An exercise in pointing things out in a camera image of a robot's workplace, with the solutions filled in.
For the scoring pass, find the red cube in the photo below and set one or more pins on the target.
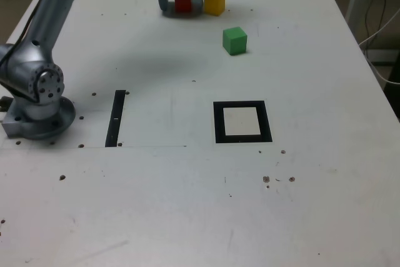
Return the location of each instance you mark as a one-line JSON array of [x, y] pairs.
[[182, 2]]

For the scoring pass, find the black tape square outline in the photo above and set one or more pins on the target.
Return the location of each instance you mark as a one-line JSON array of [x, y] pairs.
[[218, 123]]

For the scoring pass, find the yellow cube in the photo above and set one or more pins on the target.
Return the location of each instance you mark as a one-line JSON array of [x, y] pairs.
[[214, 3]]

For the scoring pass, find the green cube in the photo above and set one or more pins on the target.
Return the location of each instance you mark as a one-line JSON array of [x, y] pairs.
[[235, 42]]

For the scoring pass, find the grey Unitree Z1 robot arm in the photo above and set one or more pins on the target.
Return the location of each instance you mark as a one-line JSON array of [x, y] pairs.
[[40, 45]]

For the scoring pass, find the black tape strip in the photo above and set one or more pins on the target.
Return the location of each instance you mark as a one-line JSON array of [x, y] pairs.
[[115, 120]]

